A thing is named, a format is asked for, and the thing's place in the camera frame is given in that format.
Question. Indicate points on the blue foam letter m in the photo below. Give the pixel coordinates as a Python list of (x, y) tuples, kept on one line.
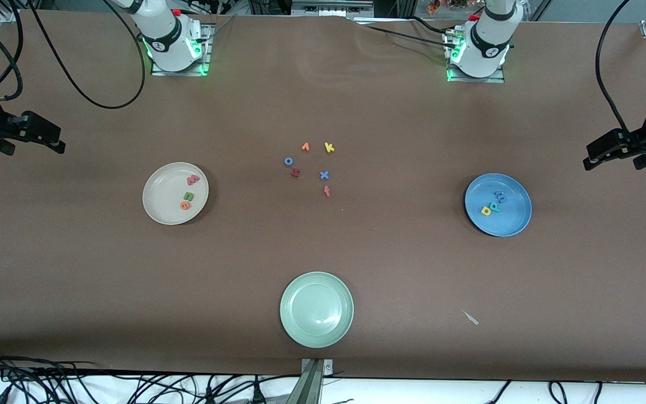
[(501, 197)]

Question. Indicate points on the teal foam letter p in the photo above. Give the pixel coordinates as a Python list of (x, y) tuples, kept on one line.
[(495, 207)]

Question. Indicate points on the yellow foam letter d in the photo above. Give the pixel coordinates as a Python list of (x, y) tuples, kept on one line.
[(484, 211)]

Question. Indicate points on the pink foam letter w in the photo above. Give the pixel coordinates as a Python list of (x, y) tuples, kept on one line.
[(193, 180)]

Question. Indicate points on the blue round plate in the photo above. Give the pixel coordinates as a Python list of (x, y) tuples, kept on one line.
[(511, 221)]

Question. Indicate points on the beige round plate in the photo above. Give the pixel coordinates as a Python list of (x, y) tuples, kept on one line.
[(166, 196)]

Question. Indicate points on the brown table cover sheet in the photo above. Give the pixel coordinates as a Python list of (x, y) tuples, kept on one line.
[(76, 280)]

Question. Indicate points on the small white paper scrap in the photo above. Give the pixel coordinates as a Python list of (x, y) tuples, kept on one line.
[(471, 318)]

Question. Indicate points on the grey equipment box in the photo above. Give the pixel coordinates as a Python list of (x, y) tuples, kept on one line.
[(328, 7)]

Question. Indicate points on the pale green round plate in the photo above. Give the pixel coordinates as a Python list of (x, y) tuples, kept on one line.
[(317, 310)]

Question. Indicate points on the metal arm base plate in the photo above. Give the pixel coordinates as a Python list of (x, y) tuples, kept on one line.
[(499, 78), (206, 62)]

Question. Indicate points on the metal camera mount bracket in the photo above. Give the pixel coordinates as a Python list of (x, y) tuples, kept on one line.
[(312, 387)]

